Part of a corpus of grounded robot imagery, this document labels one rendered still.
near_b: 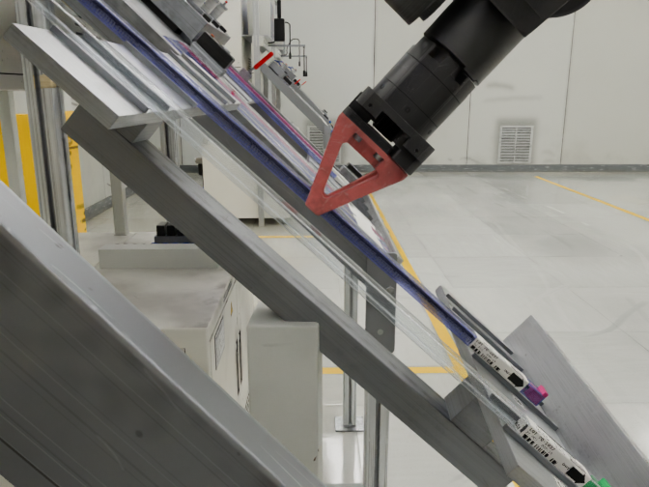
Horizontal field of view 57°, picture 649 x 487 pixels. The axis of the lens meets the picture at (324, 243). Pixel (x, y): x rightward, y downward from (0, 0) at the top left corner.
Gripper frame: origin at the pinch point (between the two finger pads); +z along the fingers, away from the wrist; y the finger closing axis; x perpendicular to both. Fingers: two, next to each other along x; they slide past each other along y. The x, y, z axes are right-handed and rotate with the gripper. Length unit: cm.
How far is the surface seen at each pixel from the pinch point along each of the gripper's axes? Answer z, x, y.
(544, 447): 0.2, 22.1, 10.3
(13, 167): 67, -58, -105
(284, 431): 16.5, 11.2, 1.7
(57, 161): 29, -30, -39
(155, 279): 48, -9, -69
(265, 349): 11.9, 5.0, 1.8
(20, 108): 101, -114, -224
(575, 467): -0.2, 24.7, 10.3
